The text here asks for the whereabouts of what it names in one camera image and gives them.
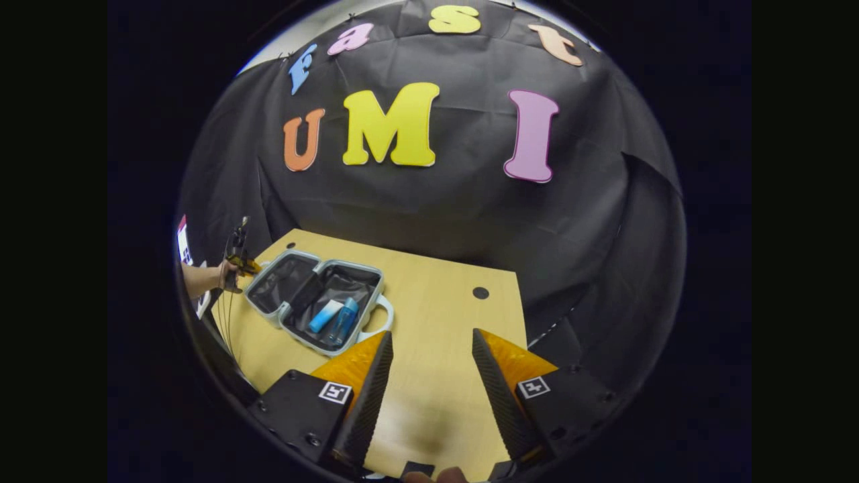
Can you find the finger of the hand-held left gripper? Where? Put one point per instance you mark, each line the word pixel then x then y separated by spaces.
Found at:
pixel 247 265

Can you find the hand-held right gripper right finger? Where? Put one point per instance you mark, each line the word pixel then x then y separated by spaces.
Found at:
pixel 500 402

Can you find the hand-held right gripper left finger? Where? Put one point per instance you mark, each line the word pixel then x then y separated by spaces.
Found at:
pixel 366 402

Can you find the light blue small suitcase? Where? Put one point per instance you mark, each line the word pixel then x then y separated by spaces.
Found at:
pixel 282 282

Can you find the blue skin care bottle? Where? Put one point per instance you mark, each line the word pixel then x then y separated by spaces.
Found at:
pixel 343 320

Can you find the white and red sign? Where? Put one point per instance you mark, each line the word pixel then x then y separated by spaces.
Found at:
pixel 184 245

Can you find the black backdrop cloth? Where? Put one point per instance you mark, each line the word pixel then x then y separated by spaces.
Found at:
pixel 456 215

